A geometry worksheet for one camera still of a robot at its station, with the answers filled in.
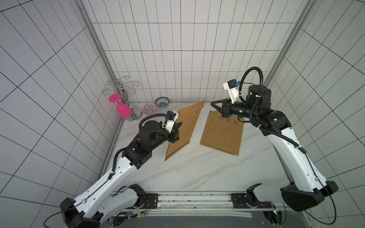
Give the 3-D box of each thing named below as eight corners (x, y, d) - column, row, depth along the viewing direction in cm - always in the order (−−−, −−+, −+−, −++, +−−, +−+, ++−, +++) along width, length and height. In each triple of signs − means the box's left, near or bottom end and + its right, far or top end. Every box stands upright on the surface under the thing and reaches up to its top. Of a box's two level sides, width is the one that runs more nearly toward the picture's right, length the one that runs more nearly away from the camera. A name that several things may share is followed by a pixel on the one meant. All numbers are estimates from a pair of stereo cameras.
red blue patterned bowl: (141, 115, 113) (140, 112, 110) (143, 106, 119) (142, 103, 116) (156, 115, 113) (155, 112, 110) (157, 106, 119) (157, 103, 116)
